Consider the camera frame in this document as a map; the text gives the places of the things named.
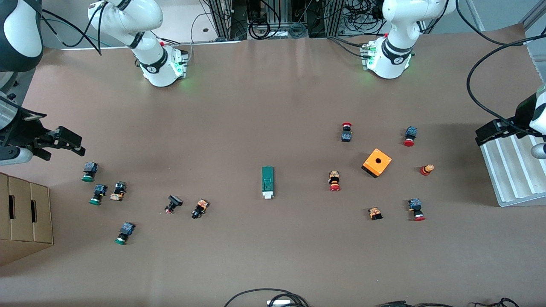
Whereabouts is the green load switch white lever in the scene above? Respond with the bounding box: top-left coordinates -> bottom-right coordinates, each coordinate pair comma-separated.
261,165 -> 275,200

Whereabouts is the grey ribbed plastic tray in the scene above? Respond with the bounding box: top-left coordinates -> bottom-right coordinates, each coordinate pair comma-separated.
480,130 -> 546,208

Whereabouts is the black button orange contact block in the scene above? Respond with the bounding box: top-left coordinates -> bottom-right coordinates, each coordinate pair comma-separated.
110,181 -> 128,202

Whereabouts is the brown cardboard box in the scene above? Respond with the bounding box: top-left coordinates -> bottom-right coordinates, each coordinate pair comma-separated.
0,172 -> 55,267

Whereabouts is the grey aluminium profile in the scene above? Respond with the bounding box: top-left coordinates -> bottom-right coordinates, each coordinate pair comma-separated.
520,0 -> 546,30

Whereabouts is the black square pushbutton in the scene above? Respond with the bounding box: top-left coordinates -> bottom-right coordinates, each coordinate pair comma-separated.
165,195 -> 183,214

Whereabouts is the black selector orange contact block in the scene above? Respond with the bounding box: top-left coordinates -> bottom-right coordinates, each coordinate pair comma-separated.
191,199 -> 209,220

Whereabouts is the white board with hole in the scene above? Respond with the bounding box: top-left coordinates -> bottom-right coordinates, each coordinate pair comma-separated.
60,0 -> 244,51

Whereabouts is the aluminium equipment rack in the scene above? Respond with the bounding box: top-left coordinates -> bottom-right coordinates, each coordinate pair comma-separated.
205,0 -> 384,41

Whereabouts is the brown paper table cover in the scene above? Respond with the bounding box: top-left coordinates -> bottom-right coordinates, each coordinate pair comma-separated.
0,23 -> 546,307

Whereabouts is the green pushbutton switch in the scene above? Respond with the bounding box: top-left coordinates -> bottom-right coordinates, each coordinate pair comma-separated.
89,184 -> 108,206
114,222 -> 136,245
82,162 -> 99,182

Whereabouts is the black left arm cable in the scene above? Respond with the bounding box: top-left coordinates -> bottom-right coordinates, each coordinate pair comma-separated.
456,0 -> 546,128

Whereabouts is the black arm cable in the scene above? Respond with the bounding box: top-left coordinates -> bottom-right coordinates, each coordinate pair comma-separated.
456,0 -> 546,128
41,0 -> 107,56

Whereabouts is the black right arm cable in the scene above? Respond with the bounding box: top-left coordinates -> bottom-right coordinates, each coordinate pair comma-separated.
41,0 -> 107,56

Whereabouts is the orange button enclosure box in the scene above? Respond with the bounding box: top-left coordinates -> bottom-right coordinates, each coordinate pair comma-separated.
362,148 -> 392,179

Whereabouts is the thin black cable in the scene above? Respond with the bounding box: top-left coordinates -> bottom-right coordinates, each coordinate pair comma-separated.
473,298 -> 521,307

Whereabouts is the black cable bundle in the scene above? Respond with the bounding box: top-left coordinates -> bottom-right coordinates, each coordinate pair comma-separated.
341,0 -> 386,35

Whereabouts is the black cable with connector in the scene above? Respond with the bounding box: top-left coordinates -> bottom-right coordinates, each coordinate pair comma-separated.
375,300 -> 470,307

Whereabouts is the coiled black cable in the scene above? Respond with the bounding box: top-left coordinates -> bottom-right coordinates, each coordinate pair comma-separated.
249,17 -> 272,40

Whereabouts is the black looped cable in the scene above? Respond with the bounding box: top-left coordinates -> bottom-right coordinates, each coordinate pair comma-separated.
224,288 -> 310,307

